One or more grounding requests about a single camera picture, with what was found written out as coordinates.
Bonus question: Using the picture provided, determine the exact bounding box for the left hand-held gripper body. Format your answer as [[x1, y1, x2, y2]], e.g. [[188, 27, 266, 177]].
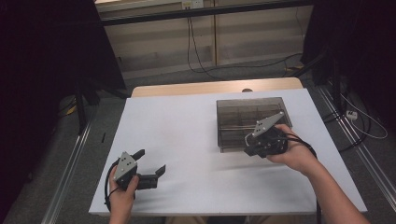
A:
[[113, 151, 140, 191]]

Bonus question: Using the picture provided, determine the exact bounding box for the aluminium floor rail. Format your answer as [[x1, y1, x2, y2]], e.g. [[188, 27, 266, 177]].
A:
[[317, 86, 396, 204], [40, 105, 98, 224]]

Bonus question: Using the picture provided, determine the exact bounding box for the wooden table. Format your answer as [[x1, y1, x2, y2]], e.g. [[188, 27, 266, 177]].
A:
[[130, 77, 304, 99]]

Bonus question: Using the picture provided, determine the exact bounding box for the smoky clear drawer organizer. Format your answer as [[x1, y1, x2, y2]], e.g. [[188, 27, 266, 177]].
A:
[[216, 96, 293, 154]]

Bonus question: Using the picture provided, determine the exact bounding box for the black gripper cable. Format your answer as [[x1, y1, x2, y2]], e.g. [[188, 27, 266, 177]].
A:
[[104, 158, 121, 213], [283, 133, 322, 224]]

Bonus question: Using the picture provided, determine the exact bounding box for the black socket cable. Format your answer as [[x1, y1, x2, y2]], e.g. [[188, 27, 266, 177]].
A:
[[186, 17, 219, 81], [189, 17, 304, 81]]

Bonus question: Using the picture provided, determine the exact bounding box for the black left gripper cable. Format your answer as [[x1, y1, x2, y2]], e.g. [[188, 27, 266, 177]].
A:
[[104, 158, 121, 213]]

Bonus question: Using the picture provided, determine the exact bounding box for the black metal stand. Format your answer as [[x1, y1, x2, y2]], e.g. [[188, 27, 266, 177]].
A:
[[74, 82, 98, 135]]

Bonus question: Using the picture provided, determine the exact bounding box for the white wall socket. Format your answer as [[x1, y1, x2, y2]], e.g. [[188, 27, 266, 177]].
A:
[[181, 0, 205, 9]]

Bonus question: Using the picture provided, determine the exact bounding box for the person's right hand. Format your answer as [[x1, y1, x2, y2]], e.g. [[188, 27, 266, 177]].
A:
[[266, 123, 318, 177]]

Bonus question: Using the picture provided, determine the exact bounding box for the black floor cable bundle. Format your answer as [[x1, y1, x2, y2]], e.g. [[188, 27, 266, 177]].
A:
[[321, 102, 372, 153]]

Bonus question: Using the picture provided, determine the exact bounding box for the white floor cable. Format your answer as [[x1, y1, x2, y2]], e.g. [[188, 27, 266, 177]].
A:
[[340, 92, 389, 140]]

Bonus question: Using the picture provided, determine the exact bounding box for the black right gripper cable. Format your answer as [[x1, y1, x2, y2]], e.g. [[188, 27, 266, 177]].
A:
[[283, 133, 322, 224]]

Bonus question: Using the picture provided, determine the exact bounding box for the smoky clear plastic drawer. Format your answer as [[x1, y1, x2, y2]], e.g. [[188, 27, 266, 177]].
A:
[[219, 125, 283, 154]]

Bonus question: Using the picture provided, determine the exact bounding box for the person's left hand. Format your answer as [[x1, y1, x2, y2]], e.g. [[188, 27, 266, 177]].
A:
[[108, 175, 140, 217]]

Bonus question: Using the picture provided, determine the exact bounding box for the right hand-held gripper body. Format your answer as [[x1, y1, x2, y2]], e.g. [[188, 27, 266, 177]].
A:
[[251, 111, 290, 157]]

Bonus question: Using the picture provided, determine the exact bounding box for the black curtain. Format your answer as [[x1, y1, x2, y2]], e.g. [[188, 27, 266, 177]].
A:
[[0, 0, 127, 147], [302, 0, 396, 125]]

